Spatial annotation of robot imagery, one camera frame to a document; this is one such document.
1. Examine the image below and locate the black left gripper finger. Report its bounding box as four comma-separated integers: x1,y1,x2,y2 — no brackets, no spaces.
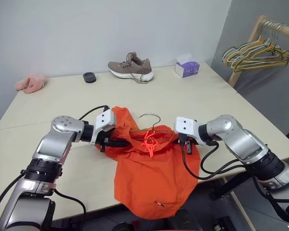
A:
115,139,133,148

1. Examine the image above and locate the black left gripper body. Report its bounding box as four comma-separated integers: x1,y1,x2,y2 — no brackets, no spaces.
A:
96,128,118,153

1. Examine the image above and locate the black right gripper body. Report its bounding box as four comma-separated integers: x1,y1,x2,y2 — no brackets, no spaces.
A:
175,133,187,145

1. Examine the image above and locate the thin gold wire hanger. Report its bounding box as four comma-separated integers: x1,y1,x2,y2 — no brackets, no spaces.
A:
129,113,175,142

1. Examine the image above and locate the orange garment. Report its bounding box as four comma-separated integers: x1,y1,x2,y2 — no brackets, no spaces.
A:
105,105,201,220

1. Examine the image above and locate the purple tissue box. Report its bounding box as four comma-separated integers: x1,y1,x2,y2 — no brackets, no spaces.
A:
174,53,200,78

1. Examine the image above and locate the brown sneaker with white sole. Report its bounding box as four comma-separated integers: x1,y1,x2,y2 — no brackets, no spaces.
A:
107,51,155,84

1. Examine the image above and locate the cream table leg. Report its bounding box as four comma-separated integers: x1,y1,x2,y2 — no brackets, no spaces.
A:
222,177,256,231

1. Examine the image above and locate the pink fluffy cloth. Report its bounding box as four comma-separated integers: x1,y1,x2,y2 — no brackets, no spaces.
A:
15,73,48,94

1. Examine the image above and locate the bunch of hangers on rack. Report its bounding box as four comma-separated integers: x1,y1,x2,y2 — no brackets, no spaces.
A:
222,23,289,66

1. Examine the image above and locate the wooden clothes rack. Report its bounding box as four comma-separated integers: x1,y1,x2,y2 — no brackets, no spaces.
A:
228,15,289,88

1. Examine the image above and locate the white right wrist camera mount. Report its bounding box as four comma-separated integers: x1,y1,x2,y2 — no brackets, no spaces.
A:
174,116,208,146

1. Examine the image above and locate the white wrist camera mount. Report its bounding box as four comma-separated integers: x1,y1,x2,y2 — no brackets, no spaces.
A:
88,109,117,147
174,116,208,146

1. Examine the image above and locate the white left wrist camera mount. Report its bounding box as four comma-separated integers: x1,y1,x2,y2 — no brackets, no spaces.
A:
88,109,117,147

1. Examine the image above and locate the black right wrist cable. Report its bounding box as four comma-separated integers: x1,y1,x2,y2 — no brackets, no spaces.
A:
180,139,247,180

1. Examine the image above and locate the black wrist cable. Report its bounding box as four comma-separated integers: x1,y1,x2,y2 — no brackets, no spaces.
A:
180,139,247,180
78,105,111,121

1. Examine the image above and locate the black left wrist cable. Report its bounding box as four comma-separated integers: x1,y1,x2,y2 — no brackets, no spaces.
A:
78,105,111,121

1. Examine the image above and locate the black round ring holder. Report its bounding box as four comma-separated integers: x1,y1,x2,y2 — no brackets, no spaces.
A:
82,71,97,84

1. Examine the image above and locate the black table bracket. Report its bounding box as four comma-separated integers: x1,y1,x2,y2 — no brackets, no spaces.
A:
209,171,254,201

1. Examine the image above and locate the black left elbow cable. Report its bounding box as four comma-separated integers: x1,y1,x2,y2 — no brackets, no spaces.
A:
0,172,87,231

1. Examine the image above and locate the black elbow cable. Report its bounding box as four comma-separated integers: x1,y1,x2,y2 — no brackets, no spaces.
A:
0,172,87,231
252,177,289,223

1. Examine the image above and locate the black right elbow cable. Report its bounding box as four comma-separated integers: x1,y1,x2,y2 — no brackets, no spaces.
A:
252,177,289,223

